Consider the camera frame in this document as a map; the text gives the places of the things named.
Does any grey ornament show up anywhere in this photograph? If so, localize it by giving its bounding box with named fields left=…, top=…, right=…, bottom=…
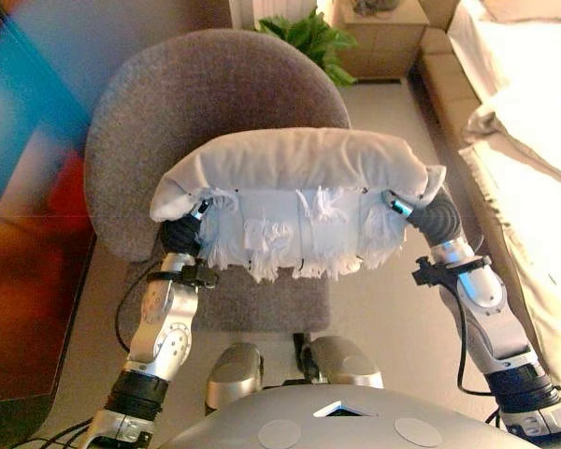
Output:
left=350, top=0, right=401, bottom=16

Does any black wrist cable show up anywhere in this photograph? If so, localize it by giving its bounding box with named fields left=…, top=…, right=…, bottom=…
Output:
left=454, top=279, right=497, bottom=399
left=113, top=269, right=170, bottom=353

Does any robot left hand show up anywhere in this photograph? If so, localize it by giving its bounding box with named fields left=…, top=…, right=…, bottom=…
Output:
left=160, top=198, right=214, bottom=259

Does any beige pillow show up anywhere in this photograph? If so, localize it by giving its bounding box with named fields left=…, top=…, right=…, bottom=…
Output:
left=480, top=0, right=561, bottom=25

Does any green potted plant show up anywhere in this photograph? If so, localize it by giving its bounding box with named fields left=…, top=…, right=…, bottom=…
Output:
left=254, top=7, right=359, bottom=88

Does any grey upholstered armchair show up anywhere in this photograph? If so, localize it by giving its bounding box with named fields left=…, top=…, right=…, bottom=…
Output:
left=83, top=27, right=352, bottom=335

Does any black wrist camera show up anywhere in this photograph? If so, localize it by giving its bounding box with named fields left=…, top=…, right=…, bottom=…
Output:
left=179, top=263, right=219, bottom=290
left=410, top=255, right=444, bottom=288

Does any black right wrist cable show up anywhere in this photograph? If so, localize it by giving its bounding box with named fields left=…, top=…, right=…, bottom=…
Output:
left=454, top=279, right=497, bottom=399

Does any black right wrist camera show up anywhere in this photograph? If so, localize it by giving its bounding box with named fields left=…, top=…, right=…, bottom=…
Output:
left=410, top=255, right=444, bottom=288

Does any beige bed frame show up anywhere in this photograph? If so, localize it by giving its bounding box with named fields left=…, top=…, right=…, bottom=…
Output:
left=417, top=25, right=558, bottom=375

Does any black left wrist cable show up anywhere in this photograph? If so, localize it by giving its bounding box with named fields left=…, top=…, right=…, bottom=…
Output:
left=113, top=269, right=170, bottom=353

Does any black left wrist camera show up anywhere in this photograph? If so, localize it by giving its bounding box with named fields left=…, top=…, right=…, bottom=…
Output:
left=179, top=263, right=219, bottom=290

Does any white curtain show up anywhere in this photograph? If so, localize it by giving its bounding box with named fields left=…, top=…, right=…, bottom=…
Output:
left=228, top=0, right=319, bottom=32

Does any grey robot torso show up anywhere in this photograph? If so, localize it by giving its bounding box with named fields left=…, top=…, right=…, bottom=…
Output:
left=161, top=384, right=539, bottom=449

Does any white fringed cushion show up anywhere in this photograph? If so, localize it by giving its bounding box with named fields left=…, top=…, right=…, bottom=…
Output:
left=149, top=126, right=448, bottom=284

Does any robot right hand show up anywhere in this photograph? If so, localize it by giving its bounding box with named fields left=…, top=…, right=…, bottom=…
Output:
left=381, top=185, right=465, bottom=248

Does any beige nightstand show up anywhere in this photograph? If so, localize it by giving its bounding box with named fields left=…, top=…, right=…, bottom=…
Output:
left=330, top=0, right=432, bottom=81

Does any colourful glossy panel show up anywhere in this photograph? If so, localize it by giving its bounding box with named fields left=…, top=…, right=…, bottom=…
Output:
left=0, top=0, right=99, bottom=449

